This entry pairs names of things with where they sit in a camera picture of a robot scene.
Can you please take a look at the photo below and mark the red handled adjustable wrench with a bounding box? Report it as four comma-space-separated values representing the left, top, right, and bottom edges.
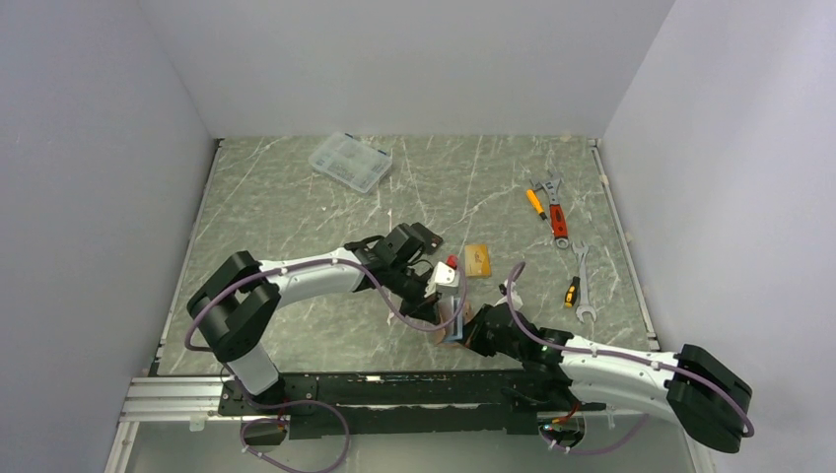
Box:
529, 169, 570, 249

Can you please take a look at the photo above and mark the brown leather card holder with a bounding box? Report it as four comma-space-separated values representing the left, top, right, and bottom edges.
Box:
434, 297, 472, 345

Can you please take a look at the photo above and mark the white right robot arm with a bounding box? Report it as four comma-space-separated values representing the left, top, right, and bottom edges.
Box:
463, 304, 754, 453

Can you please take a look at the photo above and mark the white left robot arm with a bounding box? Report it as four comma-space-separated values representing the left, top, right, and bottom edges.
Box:
186, 223, 442, 414

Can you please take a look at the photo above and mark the silver combination wrench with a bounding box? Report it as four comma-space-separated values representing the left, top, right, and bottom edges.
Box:
564, 241, 596, 323

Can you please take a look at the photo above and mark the yellow handled screwdriver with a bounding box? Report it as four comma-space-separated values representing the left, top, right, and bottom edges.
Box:
526, 189, 548, 222

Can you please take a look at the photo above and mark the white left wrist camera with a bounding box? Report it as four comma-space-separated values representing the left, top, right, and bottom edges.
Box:
424, 261, 462, 298

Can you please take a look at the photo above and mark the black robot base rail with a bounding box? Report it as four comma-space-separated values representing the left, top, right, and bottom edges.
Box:
218, 370, 604, 439

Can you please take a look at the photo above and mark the clear plastic organizer box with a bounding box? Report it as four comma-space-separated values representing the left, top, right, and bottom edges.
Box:
309, 133, 392, 194

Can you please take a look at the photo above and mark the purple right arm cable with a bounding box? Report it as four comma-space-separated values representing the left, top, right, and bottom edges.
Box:
506, 262, 755, 439

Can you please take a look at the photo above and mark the aluminium frame rail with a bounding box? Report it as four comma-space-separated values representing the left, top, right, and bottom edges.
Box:
104, 376, 224, 472

